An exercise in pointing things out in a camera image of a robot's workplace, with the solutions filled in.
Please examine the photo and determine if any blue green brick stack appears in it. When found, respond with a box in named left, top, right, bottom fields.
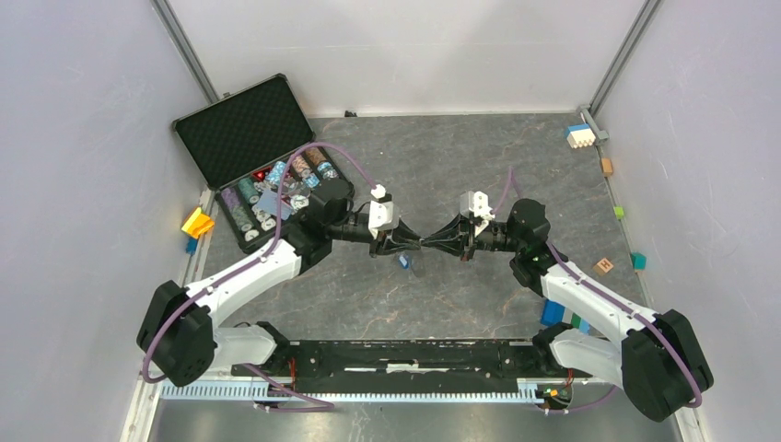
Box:
left=540, top=299, right=590, bottom=334

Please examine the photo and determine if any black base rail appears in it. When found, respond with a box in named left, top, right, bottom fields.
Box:
left=260, top=339, right=573, bottom=394

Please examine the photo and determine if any yellow orange toy block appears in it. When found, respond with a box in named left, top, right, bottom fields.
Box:
left=181, top=206, right=215, bottom=239

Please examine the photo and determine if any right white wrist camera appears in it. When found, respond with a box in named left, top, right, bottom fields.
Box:
left=460, top=191, right=495, bottom=221

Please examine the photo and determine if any teal small block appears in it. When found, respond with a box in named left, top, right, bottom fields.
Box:
left=630, top=251, right=647, bottom=271

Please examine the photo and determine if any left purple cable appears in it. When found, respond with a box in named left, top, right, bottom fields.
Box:
left=140, top=142, right=382, bottom=413

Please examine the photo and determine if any blue white toy brick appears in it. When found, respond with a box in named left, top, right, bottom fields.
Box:
left=566, top=123, right=597, bottom=149

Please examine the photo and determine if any small blue block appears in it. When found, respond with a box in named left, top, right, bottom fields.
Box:
left=185, top=238, right=199, bottom=255

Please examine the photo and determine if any grey slotted cable duct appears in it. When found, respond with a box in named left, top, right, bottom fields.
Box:
left=160, top=378, right=543, bottom=405

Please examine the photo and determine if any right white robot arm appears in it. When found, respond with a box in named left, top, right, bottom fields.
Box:
left=421, top=192, right=714, bottom=422

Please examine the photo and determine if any small orange patterned block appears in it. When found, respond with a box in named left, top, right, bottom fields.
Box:
left=592, top=258, right=614, bottom=276

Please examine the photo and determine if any blue key tag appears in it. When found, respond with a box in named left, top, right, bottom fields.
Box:
left=397, top=254, right=412, bottom=269

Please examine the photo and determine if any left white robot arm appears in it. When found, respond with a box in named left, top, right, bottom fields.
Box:
left=136, top=179, right=421, bottom=387

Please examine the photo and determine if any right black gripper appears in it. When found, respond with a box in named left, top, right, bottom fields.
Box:
left=421, top=211, right=524, bottom=262

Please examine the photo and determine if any black poker chip case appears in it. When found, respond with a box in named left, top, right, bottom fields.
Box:
left=172, top=74, right=344, bottom=254

